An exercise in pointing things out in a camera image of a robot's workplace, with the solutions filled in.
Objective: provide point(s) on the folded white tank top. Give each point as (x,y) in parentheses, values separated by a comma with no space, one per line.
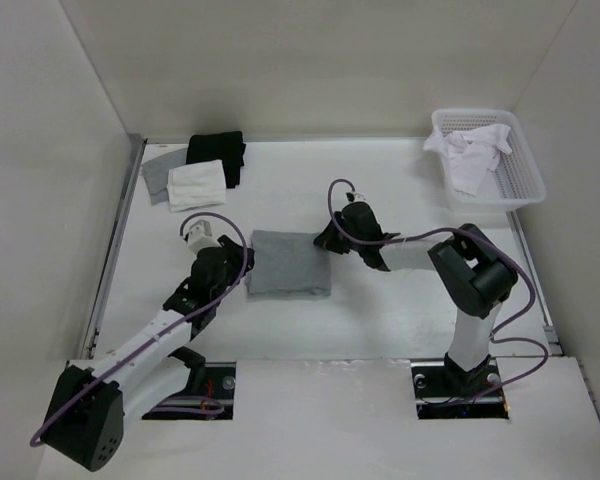
(196,185)

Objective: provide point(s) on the left metal table rail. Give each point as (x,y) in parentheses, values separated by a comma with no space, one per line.
(93,326)

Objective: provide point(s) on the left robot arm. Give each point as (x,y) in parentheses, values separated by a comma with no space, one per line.
(92,406)

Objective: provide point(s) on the white plastic laundry basket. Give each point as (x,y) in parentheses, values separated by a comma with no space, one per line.
(516,181)

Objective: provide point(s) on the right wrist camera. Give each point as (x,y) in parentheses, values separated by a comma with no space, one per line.
(355,197)

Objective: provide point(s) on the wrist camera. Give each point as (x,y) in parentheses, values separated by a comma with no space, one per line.
(199,236)
(355,197)

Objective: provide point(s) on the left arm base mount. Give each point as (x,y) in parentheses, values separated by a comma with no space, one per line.
(207,396)

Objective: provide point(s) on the folded grey tank top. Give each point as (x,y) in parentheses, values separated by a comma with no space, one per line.
(156,171)

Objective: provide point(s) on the metal table rail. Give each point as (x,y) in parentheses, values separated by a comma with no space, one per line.
(93,326)
(554,344)

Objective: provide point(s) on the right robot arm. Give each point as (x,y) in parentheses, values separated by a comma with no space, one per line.
(473,274)

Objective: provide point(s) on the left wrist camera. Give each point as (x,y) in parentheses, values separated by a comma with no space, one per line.
(199,236)

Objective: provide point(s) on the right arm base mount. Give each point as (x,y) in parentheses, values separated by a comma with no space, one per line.
(438,398)

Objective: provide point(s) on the grey tank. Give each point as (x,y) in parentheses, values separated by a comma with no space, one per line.
(288,266)
(156,171)

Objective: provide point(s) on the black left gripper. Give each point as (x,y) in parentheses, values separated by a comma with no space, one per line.
(235,255)

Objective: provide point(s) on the right metal table rail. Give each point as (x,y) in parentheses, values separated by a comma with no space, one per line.
(554,344)

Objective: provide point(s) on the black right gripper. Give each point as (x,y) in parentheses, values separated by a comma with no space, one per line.
(327,239)

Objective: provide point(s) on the white tank top in basket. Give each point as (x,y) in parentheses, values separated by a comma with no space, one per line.
(471,154)

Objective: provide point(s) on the folded black tank top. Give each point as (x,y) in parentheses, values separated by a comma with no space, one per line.
(228,147)

